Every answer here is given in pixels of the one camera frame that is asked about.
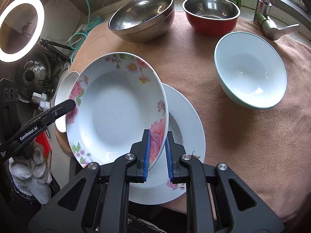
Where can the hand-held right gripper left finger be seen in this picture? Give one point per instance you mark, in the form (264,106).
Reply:
(146,157)

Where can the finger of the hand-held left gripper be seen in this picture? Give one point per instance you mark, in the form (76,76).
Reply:
(62,109)

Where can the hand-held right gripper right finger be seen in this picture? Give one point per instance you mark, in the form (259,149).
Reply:
(169,161)

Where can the small plain white plate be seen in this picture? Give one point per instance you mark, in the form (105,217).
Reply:
(64,87)

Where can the large white plate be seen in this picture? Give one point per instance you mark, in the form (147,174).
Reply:
(184,126)

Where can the floral rimmed white plate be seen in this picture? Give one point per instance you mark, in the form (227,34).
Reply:
(109,106)

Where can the white bowl pale blue outside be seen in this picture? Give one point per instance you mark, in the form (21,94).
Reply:
(250,72)

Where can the large stainless steel bowl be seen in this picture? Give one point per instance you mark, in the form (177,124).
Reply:
(141,12)

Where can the red steel-lined bowl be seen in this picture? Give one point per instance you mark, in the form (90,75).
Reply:
(211,26)

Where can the person's left hand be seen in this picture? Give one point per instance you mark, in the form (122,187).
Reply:
(31,172)

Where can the white charger plug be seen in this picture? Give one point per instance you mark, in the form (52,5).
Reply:
(38,97)

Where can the black device box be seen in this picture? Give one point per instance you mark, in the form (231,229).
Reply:
(9,92)

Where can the black tripod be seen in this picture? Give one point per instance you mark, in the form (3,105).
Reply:
(52,45)

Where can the pink towel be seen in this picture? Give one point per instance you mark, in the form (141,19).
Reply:
(189,60)

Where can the chrome kitchen faucet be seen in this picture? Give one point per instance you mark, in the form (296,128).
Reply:
(263,17)

